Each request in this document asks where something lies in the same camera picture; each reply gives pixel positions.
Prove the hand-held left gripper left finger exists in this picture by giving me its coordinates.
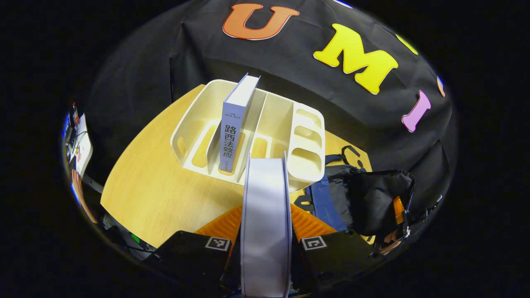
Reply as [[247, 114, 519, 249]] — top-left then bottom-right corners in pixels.
[[145, 205, 245, 298]]

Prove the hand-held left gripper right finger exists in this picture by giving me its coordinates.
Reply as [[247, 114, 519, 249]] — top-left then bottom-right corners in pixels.
[[289, 203, 385, 296]]

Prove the blue schoolbag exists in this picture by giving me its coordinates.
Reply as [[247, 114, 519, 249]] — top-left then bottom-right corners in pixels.
[[294, 145, 415, 245]]

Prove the white book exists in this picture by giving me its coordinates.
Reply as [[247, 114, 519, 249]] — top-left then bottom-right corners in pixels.
[[240, 151, 293, 298]]

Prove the lilac grey book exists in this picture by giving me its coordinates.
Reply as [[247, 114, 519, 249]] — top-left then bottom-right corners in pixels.
[[218, 73, 261, 173]]

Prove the cream plastic bookshelf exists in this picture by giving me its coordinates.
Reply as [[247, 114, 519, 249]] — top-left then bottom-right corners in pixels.
[[170, 79, 326, 192]]

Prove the black backdrop cloth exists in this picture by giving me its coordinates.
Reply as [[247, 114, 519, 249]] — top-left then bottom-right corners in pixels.
[[85, 0, 458, 232]]

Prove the white side desk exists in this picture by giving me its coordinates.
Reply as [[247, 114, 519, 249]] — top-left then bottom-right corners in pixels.
[[75, 114, 94, 176]]

